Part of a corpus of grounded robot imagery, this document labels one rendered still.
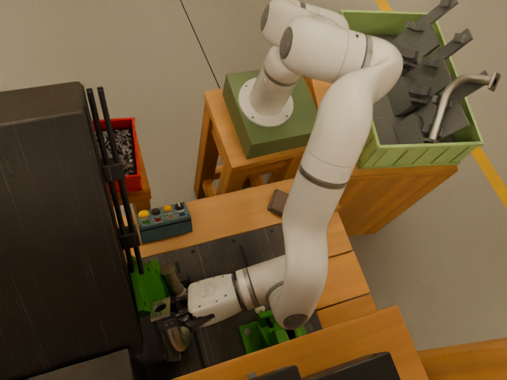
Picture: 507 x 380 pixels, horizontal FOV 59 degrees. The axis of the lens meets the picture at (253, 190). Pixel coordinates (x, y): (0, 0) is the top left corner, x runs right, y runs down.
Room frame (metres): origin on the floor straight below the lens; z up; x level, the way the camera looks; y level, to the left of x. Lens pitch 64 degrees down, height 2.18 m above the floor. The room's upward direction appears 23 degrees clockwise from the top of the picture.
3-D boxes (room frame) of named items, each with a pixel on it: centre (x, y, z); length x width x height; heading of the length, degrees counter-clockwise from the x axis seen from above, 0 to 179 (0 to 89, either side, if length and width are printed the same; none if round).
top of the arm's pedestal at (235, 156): (0.91, 0.08, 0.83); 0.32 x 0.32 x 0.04; 41
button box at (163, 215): (0.40, 0.20, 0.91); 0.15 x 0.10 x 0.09; 129
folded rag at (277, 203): (0.61, -0.11, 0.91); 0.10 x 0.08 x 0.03; 89
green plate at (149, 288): (0.15, 0.15, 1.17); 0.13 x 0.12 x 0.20; 129
